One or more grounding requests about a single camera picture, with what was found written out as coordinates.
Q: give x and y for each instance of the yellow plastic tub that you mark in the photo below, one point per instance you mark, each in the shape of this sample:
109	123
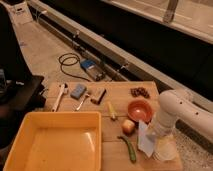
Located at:
57	141

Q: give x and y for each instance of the red bowl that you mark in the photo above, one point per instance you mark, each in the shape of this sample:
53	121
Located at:
140	110

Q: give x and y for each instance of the white paper sign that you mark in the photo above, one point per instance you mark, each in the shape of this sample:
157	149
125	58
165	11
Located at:
21	14

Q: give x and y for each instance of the white paper towel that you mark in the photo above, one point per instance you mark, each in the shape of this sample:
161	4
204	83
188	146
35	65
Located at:
145	144

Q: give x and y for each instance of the brown wooden block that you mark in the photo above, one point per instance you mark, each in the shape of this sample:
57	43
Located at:
99	93

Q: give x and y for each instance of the blue sponge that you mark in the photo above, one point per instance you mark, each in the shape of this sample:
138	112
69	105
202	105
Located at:
78	91

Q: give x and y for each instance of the white paper cup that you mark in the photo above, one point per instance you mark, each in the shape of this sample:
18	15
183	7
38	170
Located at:
165	149

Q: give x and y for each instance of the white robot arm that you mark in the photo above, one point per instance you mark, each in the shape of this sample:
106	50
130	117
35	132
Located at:
174	105

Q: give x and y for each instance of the apple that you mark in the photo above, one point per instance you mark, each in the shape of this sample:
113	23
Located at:
128	126

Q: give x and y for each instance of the blue power tool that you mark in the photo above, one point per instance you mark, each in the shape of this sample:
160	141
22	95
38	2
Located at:
92	69

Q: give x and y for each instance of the bunch of dark grapes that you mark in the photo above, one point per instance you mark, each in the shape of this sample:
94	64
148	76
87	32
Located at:
140	91

